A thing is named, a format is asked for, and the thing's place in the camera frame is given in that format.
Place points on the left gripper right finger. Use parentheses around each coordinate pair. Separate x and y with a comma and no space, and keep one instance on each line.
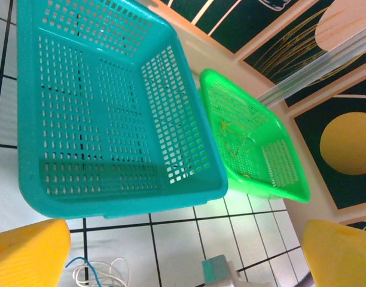
(341,257)

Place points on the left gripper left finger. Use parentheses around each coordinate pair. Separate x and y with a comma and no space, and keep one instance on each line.
(24,257)

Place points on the teal and white block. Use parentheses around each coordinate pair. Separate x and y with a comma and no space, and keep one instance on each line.
(231,275)

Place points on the green plastic basket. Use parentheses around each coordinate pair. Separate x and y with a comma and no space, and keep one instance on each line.
(251,185)

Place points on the teal plastic basket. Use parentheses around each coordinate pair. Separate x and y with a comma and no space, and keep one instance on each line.
(27,119)

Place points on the aluminium frame post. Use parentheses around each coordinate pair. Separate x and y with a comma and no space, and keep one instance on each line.
(320,62)

